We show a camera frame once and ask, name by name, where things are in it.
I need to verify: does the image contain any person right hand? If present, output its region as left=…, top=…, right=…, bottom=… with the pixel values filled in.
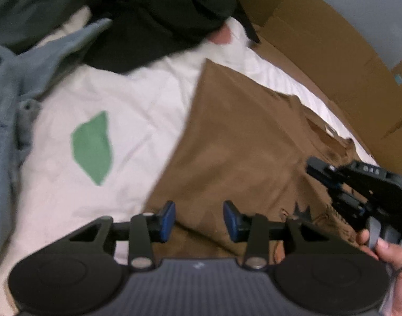
left=357, top=229, right=402, bottom=316

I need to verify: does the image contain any cream bear print bedsheet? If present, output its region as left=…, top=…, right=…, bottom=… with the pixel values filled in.
left=0, top=4, right=380, bottom=316

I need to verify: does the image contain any brown cardboard sheet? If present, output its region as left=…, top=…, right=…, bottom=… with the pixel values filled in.
left=239, top=0, right=402, bottom=175

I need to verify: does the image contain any brown printed t-shirt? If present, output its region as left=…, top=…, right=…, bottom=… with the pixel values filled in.
left=147, top=61, right=358, bottom=258

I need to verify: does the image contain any dark grey pillow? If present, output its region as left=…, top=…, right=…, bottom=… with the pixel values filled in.
left=0, top=0, right=259, bottom=73

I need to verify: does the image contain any blue denim garment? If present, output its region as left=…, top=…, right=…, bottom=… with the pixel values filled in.
left=0, top=19, right=112, bottom=255

